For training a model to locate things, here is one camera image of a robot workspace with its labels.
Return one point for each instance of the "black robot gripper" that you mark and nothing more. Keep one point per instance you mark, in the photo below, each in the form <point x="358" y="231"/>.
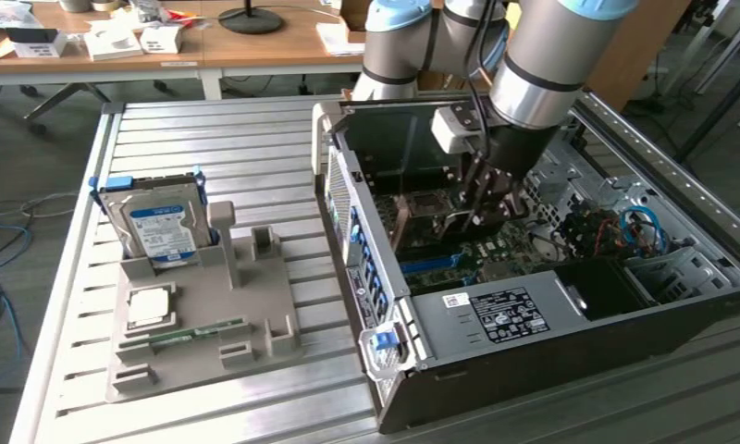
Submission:
<point x="518" y="148"/>

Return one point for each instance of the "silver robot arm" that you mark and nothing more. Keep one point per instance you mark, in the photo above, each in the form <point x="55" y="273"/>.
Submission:
<point x="544" y="69"/>

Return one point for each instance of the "CPU socket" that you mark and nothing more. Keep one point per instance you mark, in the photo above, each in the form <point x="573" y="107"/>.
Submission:
<point x="426" y="203"/>

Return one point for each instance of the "green motherboard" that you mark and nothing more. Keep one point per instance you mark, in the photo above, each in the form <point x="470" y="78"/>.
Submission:
<point x="506" y="250"/>

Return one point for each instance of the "blue expansion slot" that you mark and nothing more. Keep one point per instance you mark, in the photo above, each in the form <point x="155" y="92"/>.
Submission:
<point x="433" y="266"/>

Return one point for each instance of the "wooden cabinet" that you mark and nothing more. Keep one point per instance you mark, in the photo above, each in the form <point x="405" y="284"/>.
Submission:
<point x="654" y="37"/>

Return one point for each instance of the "white booklet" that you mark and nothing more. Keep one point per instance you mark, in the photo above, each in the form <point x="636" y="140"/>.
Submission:
<point x="339" y="39"/>

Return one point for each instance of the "metal disk bay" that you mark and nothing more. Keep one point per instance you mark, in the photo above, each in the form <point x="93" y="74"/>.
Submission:
<point x="685" y="273"/>

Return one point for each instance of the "grey power supply unit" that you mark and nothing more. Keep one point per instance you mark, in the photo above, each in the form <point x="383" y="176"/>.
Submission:
<point x="450" y="324"/>

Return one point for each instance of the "blue case latch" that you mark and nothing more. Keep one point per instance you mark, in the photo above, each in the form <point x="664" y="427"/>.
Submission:
<point x="383" y="342"/>

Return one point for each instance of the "black open PC case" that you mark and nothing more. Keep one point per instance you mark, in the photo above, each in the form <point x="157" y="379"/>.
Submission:
<point x="532" y="370"/>

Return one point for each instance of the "wooden desk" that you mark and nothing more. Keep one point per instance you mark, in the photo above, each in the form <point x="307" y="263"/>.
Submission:
<point x="253" y="46"/>

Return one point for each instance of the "black lamp base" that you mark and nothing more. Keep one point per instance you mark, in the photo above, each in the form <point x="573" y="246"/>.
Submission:
<point x="250" y="20"/>

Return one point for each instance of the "hard disk in blue caddy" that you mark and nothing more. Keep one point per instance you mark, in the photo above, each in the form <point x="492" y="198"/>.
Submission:
<point x="161" y="226"/>

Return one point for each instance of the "red orange packet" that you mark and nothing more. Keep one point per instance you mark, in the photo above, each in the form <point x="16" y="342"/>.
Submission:
<point x="186" y="18"/>

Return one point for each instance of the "grey printed parts rack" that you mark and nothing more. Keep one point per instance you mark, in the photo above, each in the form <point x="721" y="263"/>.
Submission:
<point x="203" y="305"/>

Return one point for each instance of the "small white box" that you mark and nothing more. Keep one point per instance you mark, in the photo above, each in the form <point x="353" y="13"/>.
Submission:
<point x="161" y="41"/>

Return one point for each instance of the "green RAM stick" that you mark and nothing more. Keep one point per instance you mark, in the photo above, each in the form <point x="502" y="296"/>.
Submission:
<point x="191" y="333"/>

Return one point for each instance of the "large white box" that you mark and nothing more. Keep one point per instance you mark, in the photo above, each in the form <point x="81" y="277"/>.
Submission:
<point x="114" y="46"/>

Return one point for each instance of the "silver CPU chip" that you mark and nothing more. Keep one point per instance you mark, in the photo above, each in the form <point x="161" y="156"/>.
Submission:
<point x="149" y="307"/>

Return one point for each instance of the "tape roll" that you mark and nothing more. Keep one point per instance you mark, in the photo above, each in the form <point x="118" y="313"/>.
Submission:
<point x="106" y="5"/>

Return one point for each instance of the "metal cup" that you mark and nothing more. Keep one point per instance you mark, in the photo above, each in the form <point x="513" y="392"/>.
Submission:
<point x="75" y="4"/>

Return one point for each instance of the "white box with black lid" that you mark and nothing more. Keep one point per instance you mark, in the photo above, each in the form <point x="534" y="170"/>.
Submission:
<point x="38" y="48"/>

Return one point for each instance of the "clear plastic bag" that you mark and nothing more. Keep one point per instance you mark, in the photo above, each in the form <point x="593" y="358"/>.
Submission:
<point x="6" y="14"/>

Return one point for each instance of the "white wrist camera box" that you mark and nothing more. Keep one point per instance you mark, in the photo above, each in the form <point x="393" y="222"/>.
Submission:
<point x="450" y="134"/>

